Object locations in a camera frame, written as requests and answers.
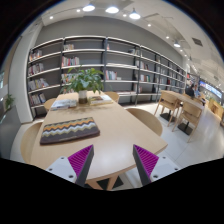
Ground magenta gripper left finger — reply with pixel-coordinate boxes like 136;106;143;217
46;144;95;188

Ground round ceiling lamp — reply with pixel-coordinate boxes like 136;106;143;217
105;6;119;14
83;4;95;12
129;10;140;20

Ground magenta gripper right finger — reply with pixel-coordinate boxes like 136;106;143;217
132;144;181;186

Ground small plant at left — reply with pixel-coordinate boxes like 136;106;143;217
5;94;15;110

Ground round ceiling lamp left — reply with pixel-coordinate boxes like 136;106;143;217
83;4;95;12

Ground wooden chair left near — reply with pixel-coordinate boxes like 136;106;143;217
20;122;42;163

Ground colourful book on table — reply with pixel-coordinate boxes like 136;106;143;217
89;95;113;105

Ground wooden chair left far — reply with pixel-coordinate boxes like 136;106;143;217
44;98;56;112

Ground seated person in dark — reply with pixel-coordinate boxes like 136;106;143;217
185;85;198;97

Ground round ceiling lamp right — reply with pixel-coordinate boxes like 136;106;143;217
129;10;140;20

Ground green potted plant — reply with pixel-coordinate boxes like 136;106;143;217
61;66;104;104

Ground grey wall bookshelf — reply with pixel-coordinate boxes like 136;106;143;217
27;35;186;117

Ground round ceiling lamp middle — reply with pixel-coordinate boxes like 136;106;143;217
105;6;119;14

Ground light wooden table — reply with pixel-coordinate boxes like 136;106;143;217
31;102;167;190

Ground zigzag patterned towel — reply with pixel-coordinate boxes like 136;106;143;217
40;117;100;145

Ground wooden chair far end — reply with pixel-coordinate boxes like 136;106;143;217
106;91;120;103

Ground wooden chair right near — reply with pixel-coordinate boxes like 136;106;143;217
127;108;163;136

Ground white book on table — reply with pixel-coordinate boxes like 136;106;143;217
51;99;76;110

